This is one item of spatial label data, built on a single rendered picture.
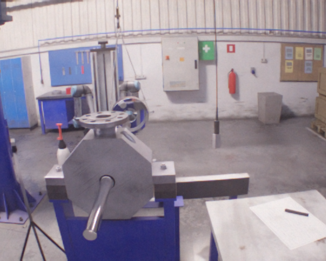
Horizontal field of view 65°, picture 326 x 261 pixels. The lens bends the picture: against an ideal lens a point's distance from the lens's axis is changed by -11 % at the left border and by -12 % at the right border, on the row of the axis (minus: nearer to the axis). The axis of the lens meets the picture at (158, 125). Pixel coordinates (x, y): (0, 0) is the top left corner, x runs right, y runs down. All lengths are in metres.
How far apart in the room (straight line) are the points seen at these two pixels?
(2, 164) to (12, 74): 3.94
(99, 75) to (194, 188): 2.24
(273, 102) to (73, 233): 5.56
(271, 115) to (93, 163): 5.55
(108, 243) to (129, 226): 0.19
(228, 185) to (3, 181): 2.47
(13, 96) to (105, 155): 5.77
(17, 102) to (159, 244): 5.82
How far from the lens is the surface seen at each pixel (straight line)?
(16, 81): 7.02
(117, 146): 1.46
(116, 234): 1.76
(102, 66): 3.75
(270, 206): 1.73
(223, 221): 1.57
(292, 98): 7.44
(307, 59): 7.49
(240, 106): 7.01
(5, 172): 3.44
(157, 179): 1.53
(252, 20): 7.01
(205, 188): 2.01
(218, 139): 2.45
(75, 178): 1.58
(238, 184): 2.06
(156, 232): 1.73
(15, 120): 7.24
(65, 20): 7.10
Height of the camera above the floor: 1.77
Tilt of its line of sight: 16 degrees down
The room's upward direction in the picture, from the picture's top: 3 degrees counter-clockwise
